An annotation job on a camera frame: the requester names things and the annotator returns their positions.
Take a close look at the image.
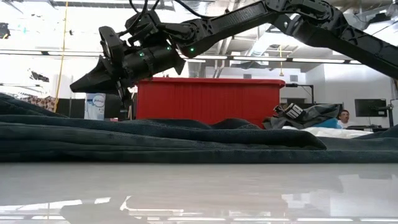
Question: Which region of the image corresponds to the brown dotted cloth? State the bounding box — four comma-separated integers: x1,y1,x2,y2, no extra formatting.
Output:
21,95,57,113

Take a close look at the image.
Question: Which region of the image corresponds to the white lace garment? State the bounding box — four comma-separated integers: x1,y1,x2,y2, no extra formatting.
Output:
281,125,374,139

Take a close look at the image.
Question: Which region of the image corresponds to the small black monitor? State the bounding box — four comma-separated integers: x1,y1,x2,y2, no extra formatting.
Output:
354,98,388,118

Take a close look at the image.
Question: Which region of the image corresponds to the black garment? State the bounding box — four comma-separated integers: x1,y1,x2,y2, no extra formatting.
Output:
0,92,398,165

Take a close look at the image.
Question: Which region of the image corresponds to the light blue air freshener bottle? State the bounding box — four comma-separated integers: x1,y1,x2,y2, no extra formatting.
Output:
83,92,107,121

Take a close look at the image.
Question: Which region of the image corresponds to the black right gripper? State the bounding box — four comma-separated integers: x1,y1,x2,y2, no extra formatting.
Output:
69,26,187,94

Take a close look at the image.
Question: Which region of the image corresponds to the blue garment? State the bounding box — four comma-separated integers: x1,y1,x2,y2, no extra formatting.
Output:
310,117,342,129

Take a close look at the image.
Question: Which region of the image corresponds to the red plastic laundry basket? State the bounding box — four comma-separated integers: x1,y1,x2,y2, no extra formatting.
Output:
136,77,286,128

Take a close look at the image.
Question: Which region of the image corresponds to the black ceiling dome device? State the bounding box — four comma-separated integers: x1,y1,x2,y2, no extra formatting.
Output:
0,22,12,40

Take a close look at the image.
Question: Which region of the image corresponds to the black monitor mount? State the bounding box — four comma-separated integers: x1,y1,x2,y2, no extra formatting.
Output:
371,104,396,128

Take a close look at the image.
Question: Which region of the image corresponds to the person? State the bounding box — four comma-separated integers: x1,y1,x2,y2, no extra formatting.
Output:
336,109,353,129

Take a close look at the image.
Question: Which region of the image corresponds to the black partition panel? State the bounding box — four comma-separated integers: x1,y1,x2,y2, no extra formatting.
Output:
55,98,85,119

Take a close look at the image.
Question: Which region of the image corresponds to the dark grey garment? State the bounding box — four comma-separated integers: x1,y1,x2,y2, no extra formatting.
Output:
262,103,341,130

